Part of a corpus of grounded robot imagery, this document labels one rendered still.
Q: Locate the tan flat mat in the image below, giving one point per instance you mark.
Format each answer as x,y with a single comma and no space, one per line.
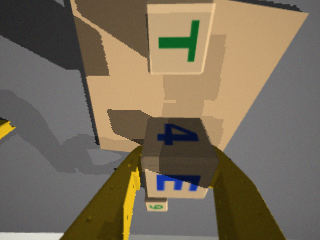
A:
246,43

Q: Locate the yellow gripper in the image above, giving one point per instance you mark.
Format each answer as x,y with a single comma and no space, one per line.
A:
241,212

